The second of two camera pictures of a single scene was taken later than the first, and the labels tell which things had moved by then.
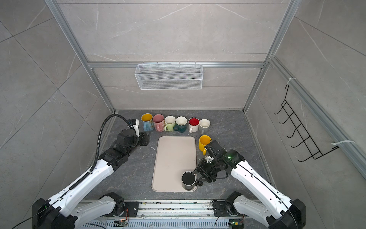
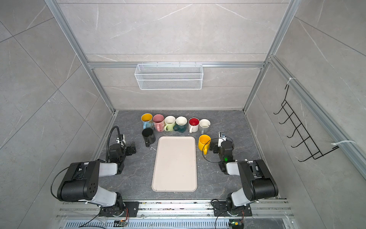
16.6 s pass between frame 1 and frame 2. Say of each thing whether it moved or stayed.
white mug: stayed
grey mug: stayed
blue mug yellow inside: stayed
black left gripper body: moved
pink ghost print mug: stayed
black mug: moved
